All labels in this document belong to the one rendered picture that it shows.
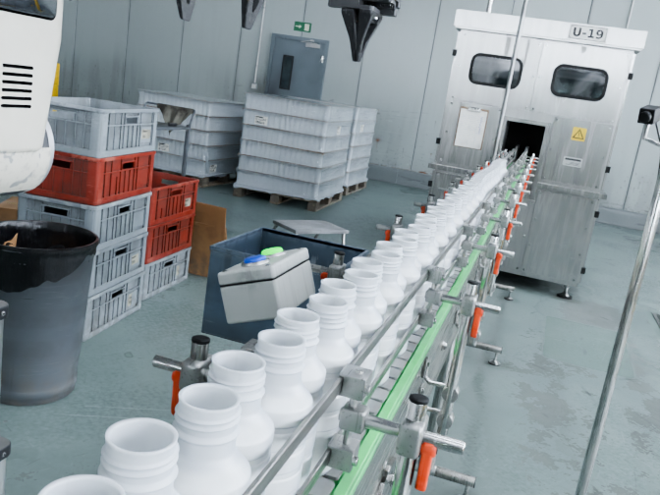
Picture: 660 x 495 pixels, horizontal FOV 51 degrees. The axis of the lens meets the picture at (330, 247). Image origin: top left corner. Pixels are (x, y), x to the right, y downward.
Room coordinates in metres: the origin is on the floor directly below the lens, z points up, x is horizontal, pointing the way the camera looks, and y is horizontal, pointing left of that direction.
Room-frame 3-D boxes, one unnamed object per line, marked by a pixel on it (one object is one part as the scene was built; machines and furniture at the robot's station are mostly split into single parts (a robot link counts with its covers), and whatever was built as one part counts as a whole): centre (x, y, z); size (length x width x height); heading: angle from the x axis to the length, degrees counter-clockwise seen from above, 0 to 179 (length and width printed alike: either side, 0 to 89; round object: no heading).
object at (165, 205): (4.11, 1.15, 0.55); 0.61 x 0.41 x 0.22; 167
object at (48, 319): (2.56, 1.12, 0.32); 0.45 x 0.45 x 0.64
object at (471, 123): (5.62, -0.97, 1.22); 0.23 x 0.03 x 0.32; 74
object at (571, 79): (6.25, -1.58, 1.05); 1.60 x 1.40 x 2.10; 164
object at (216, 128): (8.72, 1.89, 0.50); 1.23 x 1.05 x 1.00; 163
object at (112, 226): (3.40, 1.24, 0.55); 0.61 x 0.41 x 0.22; 172
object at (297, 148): (8.25, 0.57, 0.59); 1.24 x 1.03 x 1.17; 167
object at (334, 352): (0.60, -0.01, 1.08); 0.06 x 0.06 x 0.17
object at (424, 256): (1.04, -0.13, 1.08); 0.06 x 0.06 x 0.17
